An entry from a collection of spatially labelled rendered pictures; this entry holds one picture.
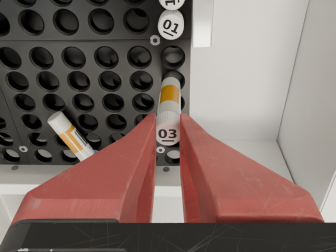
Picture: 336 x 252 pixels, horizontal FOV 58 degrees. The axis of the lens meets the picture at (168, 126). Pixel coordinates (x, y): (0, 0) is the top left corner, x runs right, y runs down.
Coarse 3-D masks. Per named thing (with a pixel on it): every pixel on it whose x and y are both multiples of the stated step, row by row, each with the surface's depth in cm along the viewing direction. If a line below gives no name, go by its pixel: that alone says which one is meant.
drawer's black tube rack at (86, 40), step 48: (0, 0) 15; (48, 0) 15; (96, 0) 18; (144, 0) 15; (0, 48) 16; (48, 48) 16; (96, 48) 16; (144, 48) 19; (0, 96) 18; (48, 96) 22; (96, 96) 18; (144, 96) 22; (0, 144) 20; (48, 144) 20; (96, 144) 20
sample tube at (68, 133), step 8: (56, 112) 18; (48, 120) 18; (56, 120) 18; (64, 120) 18; (56, 128) 18; (64, 128) 18; (72, 128) 18; (64, 136) 18; (72, 136) 18; (80, 136) 19; (72, 144) 19; (80, 144) 19; (88, 144) 19; (80, 152) 19; (88, 152) 19; (80, 160) 20
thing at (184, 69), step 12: (156, 0) 15; (156, 12) 15; (156, 24) 15; (180, 36) 16; (156, 48) 16; (180, 48) 16; (156, 60) 16; (180, 60) 17; (180, 72) 17; (180, 84) 18; (168, 156) 21
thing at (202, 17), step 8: (192, 0) 20; (200, 0) 19; (208, 0) 19; (192, 8) 20; (200, 8) 20; (208, 8) 20; (192, 16) 20; (200, 16) 20; (208, 16) 20; (192, 24) 20; (200, 24) 20; (208, 24) 20; (192, 32) 21; (200, 32) 21; (208, 32) 21; (192, 40) 21; (200, 40) 21; (208, 40) 21
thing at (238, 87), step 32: (224, 0) 20; (256, 0) 20; (288, 0) 20; (224, 32) 22; (256, 32) 22; (288, 32) 22; (192, 64) 23; (224, 64) 23; (256, 64) 23; (288, 64) 23; (192, 96) 25; (224, 96) 25; (256, 96) 25; (224, 128) 27; (256, 128) 26; (256, 160) 25; (0, 192) 24; (160, 192) 23
